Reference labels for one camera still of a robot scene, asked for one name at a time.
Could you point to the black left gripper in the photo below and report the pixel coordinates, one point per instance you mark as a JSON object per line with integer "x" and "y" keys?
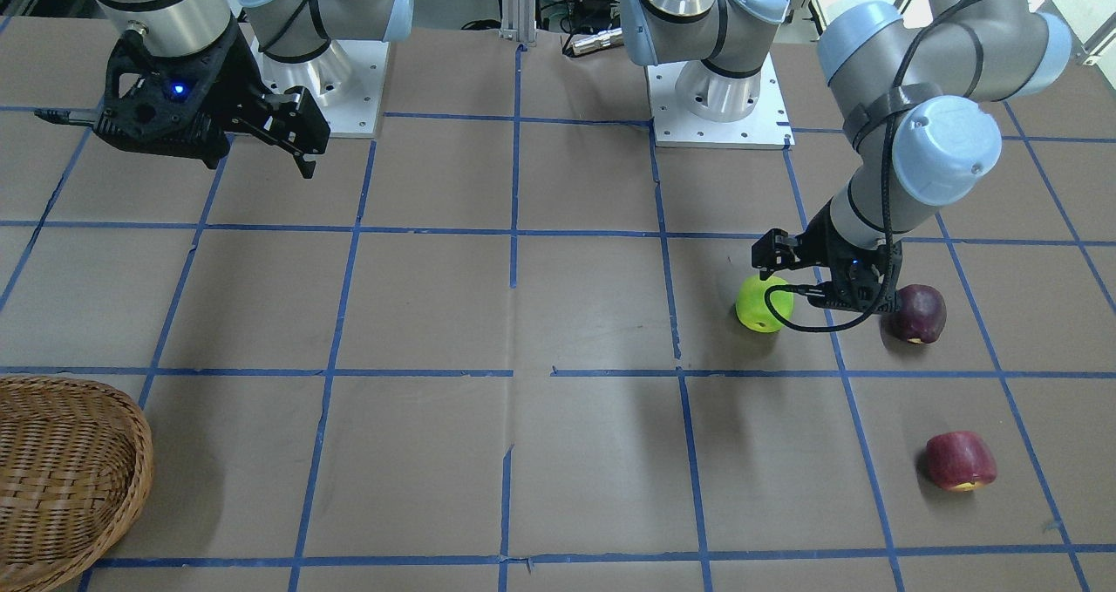
{"x": 821, "y": 245}

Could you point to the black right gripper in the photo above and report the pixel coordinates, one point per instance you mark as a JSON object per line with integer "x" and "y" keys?
{"x": 234, "y": 80}

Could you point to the dark red apple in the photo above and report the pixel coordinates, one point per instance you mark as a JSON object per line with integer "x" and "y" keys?
{"x": 920, "y": 317}

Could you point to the green apple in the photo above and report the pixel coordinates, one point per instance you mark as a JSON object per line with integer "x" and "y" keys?
{"x": 753, "y": 308}

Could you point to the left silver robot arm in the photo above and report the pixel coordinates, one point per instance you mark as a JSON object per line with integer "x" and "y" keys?
{"x": 910, "y": 100}

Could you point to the wicker basket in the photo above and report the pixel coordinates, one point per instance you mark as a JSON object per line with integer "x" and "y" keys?
{"x": 77, "y": 464}

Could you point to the bright red apple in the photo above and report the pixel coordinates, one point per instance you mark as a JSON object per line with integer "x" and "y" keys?
{"x": 959, "y": 461}

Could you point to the silver flashlight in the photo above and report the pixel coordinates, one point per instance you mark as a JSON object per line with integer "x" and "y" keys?
{"x": 593, "y": 43}

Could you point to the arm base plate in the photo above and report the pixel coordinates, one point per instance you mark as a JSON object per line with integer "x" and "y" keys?
{"x": 346, "y": 78}
{"x": 694, "y": 108}

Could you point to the aluminium frame post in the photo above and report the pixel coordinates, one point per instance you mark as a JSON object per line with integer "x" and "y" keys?
{"x": 518, "y": 22}

